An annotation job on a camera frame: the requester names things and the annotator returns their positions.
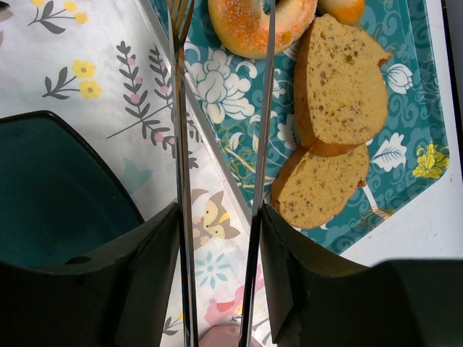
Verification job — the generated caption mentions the metal tongs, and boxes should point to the metal tongs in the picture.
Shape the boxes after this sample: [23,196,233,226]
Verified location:
[167,1,276,346]

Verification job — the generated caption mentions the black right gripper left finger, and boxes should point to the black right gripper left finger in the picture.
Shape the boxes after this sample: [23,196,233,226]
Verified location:
[1,203,179,346]

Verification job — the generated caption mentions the left brown bread slice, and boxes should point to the left brown bread slice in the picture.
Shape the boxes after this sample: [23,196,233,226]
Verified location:
[294,14,392,157]

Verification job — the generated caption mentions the glazed donut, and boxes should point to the glazed donut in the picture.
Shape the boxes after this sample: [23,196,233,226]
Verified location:
[208,0,318,59]

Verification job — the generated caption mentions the right brown bread slice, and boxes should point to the right brown bread slice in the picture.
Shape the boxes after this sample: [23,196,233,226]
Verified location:
[271,145,370,229]

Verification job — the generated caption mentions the golden croissant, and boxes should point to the golden croissant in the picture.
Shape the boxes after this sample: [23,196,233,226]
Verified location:
[318,0,365,25]

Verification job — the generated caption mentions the teal floral serving tray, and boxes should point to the teal floral serving tray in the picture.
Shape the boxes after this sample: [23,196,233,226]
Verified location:
[185,1,449,253]

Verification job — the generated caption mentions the dark teal square plate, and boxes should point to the dark teal square plate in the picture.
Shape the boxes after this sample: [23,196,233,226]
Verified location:
[1,111,143,267]

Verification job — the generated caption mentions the pink mug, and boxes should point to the pink mug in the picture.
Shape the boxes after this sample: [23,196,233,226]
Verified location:
[199,325,240,347]

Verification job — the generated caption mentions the animal print placemat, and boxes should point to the animal print placemat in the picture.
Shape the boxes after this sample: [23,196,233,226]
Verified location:
[1,1,248,333]

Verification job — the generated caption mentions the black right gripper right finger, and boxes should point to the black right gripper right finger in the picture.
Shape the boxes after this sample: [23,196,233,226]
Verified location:
[260,205,462,346]

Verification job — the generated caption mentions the brown bread slice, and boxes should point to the brown bread slice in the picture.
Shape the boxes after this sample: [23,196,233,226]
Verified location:
[294,14,392,157]
[271,145,370,229]

